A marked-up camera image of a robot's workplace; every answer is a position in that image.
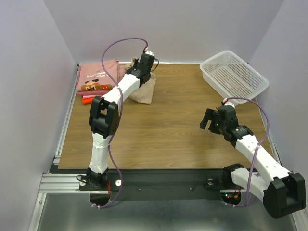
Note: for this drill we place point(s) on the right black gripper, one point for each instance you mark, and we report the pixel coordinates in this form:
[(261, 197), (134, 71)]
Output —
[(214, 122)]

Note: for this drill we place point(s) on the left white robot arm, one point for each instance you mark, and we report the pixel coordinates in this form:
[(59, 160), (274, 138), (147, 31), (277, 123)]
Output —
[(104, 121)]

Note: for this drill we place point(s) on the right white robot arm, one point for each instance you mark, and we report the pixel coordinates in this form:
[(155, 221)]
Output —
[(281, 191)]

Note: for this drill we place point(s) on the white plastic basket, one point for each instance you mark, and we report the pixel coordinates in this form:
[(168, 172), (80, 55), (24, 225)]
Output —
[(230, 76)]

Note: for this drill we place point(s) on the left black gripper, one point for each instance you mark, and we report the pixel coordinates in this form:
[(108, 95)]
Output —
[(135, 64)]

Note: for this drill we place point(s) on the beige t-shirt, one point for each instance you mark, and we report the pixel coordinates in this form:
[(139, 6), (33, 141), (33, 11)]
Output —
[(143, 94)]

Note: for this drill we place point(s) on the pink printed folded t-shirt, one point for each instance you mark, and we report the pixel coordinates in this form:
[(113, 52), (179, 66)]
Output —
[(93, 77)]

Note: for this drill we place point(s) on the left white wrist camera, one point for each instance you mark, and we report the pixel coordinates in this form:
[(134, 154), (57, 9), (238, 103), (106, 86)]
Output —
[(148, 52)]

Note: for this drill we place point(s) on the aluminium frame rail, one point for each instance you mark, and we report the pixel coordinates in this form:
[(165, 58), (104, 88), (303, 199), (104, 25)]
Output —
[(59, 183)]

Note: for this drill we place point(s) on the orange folded t-shirt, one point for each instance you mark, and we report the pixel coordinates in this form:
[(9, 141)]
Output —
[(86, 101)]

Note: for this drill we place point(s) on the dark pink folded t-shirt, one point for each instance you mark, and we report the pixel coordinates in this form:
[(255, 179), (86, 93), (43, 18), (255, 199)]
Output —
[(94, 92)]

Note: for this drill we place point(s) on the light pink folded t-shirt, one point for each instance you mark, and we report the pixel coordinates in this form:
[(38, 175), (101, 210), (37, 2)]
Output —
[(88, 96)]

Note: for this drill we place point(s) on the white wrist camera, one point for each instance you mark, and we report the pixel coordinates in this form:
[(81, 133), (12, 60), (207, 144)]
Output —
[(148, 52), (226, 102)]

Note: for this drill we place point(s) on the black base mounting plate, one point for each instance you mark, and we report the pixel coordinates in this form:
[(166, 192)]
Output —
[(162, 185)]

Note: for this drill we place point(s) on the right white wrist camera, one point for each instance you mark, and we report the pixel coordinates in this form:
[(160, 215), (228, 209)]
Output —
[(226, 102)]

